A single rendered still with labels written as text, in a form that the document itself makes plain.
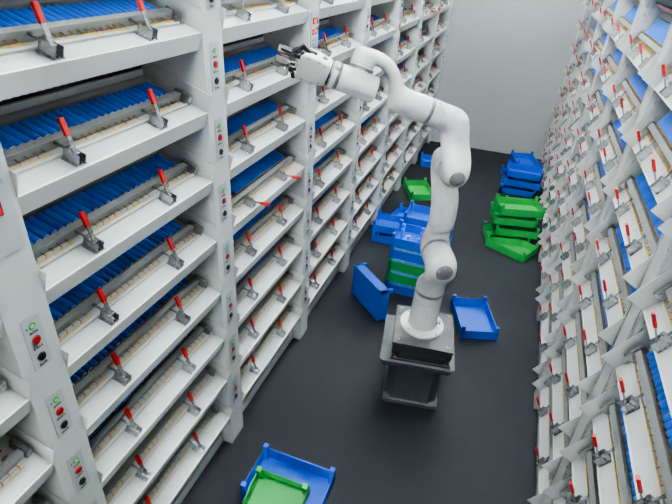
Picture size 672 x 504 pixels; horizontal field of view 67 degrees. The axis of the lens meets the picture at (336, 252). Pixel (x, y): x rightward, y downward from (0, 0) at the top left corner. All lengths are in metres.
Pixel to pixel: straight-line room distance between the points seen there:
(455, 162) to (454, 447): 1.21
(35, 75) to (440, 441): 1.95
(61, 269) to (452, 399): 1.84
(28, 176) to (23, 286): 0.20
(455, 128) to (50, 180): 1.22
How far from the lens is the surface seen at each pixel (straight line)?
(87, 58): 1.12
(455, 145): 1.78
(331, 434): 2.28
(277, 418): 2.33
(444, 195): 1.90
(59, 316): 1.32
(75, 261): 1.20
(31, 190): 1.06
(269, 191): 1.93
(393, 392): 2.40
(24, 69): 1.03
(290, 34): 2.08
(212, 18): 1.46
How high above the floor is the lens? 1.77
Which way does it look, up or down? 31 degrees down
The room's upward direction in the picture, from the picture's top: 4 degrees clockwise
